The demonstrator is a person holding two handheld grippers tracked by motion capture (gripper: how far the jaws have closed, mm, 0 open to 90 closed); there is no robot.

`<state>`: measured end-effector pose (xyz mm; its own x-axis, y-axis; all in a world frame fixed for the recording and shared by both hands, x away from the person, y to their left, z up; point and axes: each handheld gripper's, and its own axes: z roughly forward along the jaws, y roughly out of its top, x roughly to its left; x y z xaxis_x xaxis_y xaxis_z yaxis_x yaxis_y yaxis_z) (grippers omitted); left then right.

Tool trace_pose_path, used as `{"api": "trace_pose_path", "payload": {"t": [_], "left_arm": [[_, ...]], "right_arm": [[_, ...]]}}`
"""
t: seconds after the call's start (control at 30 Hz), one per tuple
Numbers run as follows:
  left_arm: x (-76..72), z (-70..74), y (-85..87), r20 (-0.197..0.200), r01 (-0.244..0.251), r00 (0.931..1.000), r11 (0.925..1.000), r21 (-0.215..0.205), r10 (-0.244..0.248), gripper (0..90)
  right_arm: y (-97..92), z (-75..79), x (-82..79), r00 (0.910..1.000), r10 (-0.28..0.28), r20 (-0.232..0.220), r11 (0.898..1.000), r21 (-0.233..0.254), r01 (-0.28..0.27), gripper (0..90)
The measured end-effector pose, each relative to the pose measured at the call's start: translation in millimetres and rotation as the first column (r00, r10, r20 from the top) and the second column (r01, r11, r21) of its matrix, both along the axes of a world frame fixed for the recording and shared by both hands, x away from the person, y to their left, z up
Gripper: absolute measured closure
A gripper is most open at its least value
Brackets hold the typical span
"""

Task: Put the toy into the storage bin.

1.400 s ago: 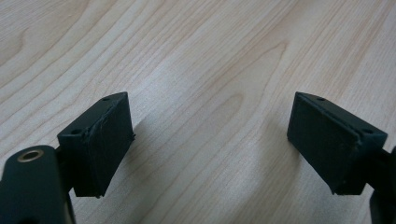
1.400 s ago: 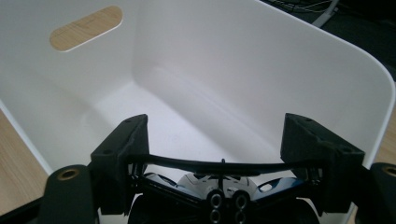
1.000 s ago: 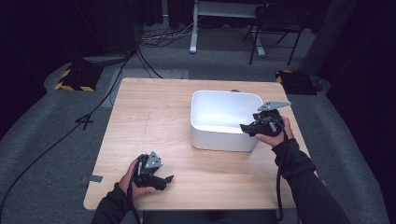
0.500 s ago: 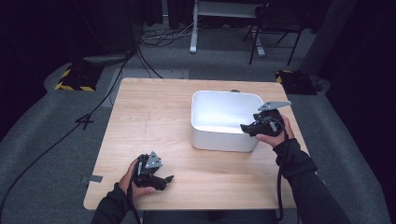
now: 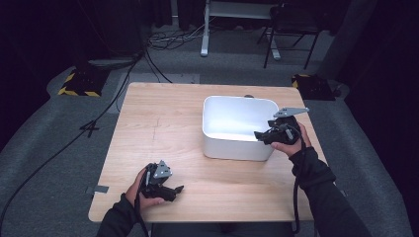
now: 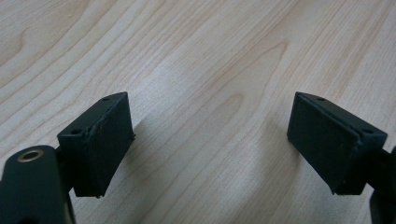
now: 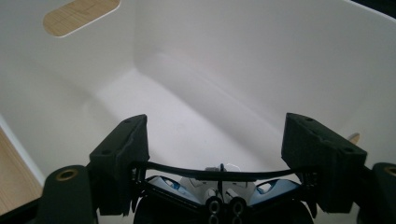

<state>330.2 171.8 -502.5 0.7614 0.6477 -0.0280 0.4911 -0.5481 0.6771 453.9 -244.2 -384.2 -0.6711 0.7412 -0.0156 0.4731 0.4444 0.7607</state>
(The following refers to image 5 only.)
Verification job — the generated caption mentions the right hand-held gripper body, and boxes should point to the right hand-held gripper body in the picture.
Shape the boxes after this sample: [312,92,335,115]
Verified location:
[272,107,310,145]

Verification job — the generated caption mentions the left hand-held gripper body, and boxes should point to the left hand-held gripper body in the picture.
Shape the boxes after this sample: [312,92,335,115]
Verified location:
[140,160,173,198]

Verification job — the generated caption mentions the white plastic bin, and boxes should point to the white plastic bin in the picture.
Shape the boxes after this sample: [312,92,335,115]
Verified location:
[201,95,281,163]

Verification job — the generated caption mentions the person's right hand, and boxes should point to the person's right hand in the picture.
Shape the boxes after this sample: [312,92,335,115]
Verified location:
[271,121,312,158]

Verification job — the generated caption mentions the person's left hand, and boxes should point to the person's left hand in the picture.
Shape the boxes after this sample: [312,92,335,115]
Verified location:
[125,166,166,209]

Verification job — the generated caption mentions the yellow black striped floor plate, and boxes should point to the yellow black striped floor plate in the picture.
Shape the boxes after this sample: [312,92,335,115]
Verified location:
[291,73,338,102]
[57,66,111,98]

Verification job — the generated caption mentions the grey tape strip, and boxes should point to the grey tape strip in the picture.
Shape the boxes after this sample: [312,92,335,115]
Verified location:
[85,185,110,195]

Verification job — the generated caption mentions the person's dark pants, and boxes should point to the person's dark pants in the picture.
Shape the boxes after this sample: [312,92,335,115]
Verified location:
[150,221,294,237]

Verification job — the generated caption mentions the black chair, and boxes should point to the black chair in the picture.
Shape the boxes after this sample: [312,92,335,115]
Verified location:
[256,2,322,70]

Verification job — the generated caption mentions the grey column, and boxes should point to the grey column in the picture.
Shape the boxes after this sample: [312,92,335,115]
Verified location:
[316,0,378,81]

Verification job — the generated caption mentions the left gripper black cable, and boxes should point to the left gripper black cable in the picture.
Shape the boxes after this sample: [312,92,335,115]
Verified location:
[133,167,150,237]

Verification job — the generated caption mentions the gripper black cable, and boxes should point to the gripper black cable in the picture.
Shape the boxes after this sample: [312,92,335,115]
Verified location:
[133,167,150,237]
[286,123,307,235]

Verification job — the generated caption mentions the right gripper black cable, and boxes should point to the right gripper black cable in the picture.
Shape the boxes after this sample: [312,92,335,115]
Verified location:
[286,123,307,235]

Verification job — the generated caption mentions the white desk frame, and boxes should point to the white desk frame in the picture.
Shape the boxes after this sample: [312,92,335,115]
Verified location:
[200,0,282,61]

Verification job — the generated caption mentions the long black floor cable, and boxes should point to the long black floor cable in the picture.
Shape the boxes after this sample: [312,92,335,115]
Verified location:
[0,48,146,228]

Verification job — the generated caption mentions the bundle of floor cables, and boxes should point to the bundle of floor cables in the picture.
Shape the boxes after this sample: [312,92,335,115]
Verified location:
[145,23,206,51]

